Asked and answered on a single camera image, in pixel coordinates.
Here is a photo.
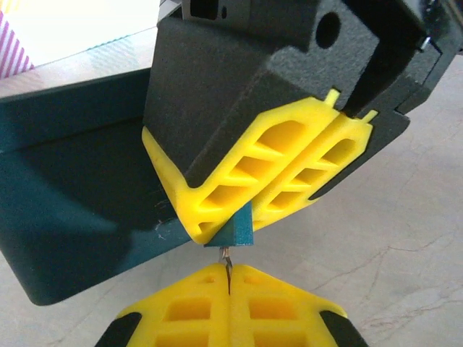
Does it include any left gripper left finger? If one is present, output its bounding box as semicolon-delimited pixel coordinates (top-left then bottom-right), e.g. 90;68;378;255
94;262;231;347

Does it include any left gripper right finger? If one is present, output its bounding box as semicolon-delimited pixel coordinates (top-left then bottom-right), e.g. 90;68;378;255
228;264;370;347

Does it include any starry night tin box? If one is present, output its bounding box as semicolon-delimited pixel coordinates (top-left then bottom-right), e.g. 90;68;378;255
0;67;192;307

